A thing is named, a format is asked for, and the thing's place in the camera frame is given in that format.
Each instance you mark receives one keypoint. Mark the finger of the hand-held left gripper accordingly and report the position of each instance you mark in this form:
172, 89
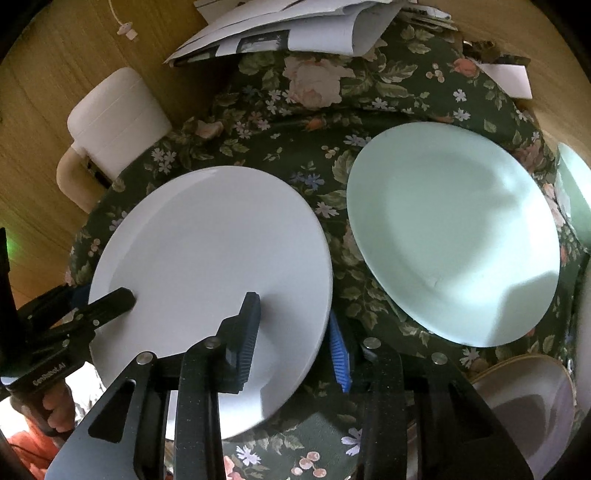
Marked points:
46, 300
111, 304

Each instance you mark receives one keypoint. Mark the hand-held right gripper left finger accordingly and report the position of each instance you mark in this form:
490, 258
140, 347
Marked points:
247, 332

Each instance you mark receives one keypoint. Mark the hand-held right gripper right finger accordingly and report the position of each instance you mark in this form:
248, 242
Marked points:
339, 355

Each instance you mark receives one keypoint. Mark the person's left hand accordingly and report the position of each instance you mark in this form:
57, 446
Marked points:
55, 410

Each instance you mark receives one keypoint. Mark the orange clothing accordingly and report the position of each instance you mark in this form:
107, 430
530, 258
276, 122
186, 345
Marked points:
32, 445

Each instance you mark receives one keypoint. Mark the beige cylindrical object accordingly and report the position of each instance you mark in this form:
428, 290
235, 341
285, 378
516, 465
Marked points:
74, 180

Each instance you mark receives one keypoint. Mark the light green plate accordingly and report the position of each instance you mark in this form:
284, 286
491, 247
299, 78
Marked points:
452, 221
577, 194

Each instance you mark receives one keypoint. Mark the white plastic container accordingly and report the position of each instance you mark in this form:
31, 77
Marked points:
115, 120

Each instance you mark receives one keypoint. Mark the dark floral tablecloth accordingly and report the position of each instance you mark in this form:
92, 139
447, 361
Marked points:
295, 143

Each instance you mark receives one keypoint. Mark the gold rimmed white plate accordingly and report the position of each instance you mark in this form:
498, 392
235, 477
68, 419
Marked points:
531, 406

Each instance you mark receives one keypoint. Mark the white paper sheets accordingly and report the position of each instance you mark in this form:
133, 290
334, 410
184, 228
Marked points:
318, 27

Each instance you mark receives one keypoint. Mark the white cardboard box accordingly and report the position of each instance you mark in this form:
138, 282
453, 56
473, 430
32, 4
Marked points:
508, 78

